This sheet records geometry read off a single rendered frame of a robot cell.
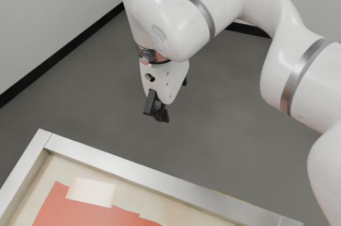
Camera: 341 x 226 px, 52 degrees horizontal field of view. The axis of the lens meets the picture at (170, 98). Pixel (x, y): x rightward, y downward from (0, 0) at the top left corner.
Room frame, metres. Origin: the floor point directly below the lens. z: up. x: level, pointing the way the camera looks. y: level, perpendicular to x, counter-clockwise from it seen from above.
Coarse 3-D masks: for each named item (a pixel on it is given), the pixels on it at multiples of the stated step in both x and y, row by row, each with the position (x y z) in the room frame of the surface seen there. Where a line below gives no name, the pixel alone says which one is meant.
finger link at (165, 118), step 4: (156, 108) 0.46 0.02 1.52; (156, 112) 0.45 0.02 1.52; (164, 112) 0.47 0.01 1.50; (156, 116) 0.47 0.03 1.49; (160, 116) 0.47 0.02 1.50; (164, 116) 0.47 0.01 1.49; (156, 120) 0.48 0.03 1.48; (160, 120) 0.47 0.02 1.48; (164, 120) 0.48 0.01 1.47; (168, 120) 0.48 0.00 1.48
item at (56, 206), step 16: (64, 192) 0.44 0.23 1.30; (48, 208) 0.41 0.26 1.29; (64, 208) 0.41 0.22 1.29; (80, 208) 0.41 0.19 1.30; (96, 208) 0.40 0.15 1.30; (112, 208) 0.40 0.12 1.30; (32, 224) 0.38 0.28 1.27; (48, 224) 0.38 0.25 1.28; (64, 224) 0.38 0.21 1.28; (80, 224) 0.37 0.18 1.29; (96, 224) 0.37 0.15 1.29; (112, 224) 0.37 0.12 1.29; (128, 224) 0.37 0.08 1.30
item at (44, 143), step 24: (48, 144) 0.52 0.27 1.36; (72, 144) 0.52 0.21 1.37; (24, 168) 0.48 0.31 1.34; (96, 168) 0.46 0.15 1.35; (120, 168) 0.45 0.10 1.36; (144, 168) 0.45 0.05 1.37; (0, 192) 0.43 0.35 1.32; (24, 192) 0.44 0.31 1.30; (168, 192) 0.40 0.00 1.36; (192, 192) 0.40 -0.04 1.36; (216, 192) 0.39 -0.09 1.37; (0, 216) 0.38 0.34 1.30; (216, 216) 0.37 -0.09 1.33; (240, 216) 0.35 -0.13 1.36; (264, 216) 0.34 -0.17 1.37
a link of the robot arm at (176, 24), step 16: (128, 0) 0.42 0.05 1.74; (144, 0) 0.40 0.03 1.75; (160, 0) 0.40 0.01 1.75; (176, 0) 0.39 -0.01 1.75; (192, 0) 0.39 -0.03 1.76; (128, 16) 0.44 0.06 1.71; (144, 16) 0.39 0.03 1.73; (160, 16) 0.37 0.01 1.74; (176, 16) 0.36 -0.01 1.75; (192, 16) 0.37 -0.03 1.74; (208, 16) 0.38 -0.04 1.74; (144, 32) 0.43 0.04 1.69; (160, 32) 0.36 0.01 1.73; (176, 32) 0.35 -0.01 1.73; (192, 32) 0.36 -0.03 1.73; (208, 32) 0.37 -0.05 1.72; (160, 48) 0.36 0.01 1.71; (176, 48) 0.35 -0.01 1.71; (192, 48) 0.35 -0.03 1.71
